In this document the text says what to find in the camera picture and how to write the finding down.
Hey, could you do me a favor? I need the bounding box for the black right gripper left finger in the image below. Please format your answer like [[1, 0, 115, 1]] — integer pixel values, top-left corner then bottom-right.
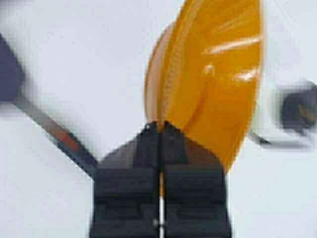
[[89, 122, 160, 238]]

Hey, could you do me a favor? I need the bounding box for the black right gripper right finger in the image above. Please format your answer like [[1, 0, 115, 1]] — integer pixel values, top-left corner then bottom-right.
[[161, 122, 232, 238]]

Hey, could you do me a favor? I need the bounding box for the glass oil pitcher black lid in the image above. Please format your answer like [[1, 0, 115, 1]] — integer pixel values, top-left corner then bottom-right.
[[250, 80, 317, 147]]

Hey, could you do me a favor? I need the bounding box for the stainless steel induction stove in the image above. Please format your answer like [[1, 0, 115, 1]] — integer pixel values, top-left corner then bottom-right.
[[0, 36, 98, 180]]

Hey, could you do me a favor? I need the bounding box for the orange plastic bowl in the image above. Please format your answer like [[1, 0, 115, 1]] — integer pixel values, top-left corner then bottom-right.
[[144, 0, 264, 199]]

